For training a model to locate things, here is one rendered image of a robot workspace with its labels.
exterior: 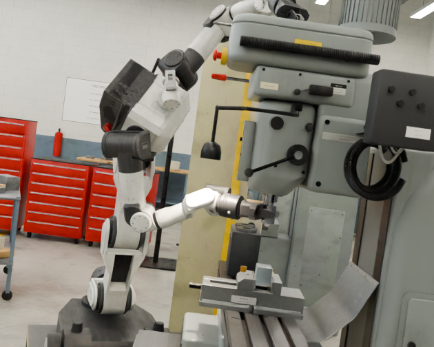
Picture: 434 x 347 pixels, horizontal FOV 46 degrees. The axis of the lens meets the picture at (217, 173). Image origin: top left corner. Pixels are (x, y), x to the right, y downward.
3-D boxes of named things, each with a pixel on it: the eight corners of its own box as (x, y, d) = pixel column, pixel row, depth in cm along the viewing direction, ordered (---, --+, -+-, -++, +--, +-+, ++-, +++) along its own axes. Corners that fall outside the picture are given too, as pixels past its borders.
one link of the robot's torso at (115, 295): (87, 301, 246) (103, 212, 231) (129, 301, 253) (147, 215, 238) (89, 321, 233) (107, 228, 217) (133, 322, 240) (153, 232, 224)
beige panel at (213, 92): (156, 359, 342) (201, 9, 330) (160, 336, 382) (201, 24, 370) (233, 367, 344) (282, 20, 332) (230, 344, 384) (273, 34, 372)
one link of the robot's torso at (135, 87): (80, 144, 210) (95, 95, 181) (122, 92, 229) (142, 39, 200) (142, 184, 212) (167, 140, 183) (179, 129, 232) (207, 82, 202)
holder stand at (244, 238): (226, 275, 216) (233, 228, 215) (225, 263, 238) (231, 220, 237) (255, 279, 216) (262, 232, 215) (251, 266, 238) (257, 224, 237)
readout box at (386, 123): (371, 142, 143) (382, 67, 142) (361, 142, 153) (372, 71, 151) (441, 152, 144) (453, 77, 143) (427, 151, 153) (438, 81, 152)
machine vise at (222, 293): (198, 306, 170) (202, 273, 170) (200, 293, 185) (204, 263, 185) (303, 320, 170) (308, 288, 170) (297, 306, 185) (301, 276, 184)
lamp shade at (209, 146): (195, 156, 180) (198, 139, 180) (213, 158, 184) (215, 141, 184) (207, 158, 174) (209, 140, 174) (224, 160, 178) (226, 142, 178)
